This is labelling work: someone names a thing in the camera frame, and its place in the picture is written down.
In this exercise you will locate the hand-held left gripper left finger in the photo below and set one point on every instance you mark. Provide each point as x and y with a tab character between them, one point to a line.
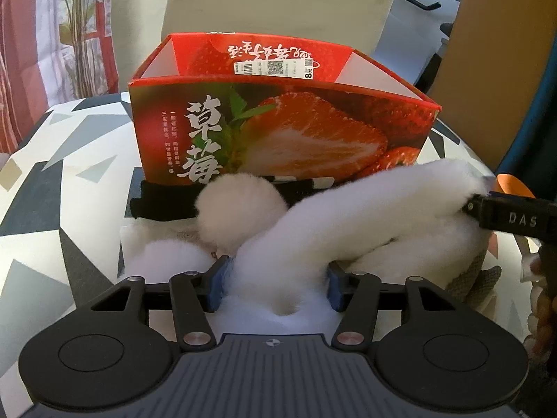
221	283

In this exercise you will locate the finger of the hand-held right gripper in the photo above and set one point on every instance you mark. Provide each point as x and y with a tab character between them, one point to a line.
472	208

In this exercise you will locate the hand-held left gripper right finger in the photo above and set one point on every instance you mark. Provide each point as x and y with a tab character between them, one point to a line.
335	287

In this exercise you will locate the white fluffy scarf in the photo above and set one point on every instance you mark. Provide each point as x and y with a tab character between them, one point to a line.
300	226

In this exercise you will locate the black cloth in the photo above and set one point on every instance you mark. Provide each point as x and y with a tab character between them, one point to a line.
165	200

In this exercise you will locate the red strawberry print box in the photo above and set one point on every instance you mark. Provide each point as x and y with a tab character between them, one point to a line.
278	126

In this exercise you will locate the person's right hand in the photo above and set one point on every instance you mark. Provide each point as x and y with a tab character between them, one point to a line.
546	313

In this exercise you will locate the grey knitted cloth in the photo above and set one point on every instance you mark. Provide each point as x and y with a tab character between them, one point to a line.
472	285

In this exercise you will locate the orange door panel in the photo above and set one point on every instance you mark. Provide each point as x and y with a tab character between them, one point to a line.
487	78

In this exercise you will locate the exercise bike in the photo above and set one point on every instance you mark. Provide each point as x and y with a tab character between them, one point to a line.
428	6

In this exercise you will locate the beige upholstered chair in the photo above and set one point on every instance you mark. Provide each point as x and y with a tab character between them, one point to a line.
270	4

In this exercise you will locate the red white bamboo print curtain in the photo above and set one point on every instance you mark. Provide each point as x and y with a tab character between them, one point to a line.
39	43

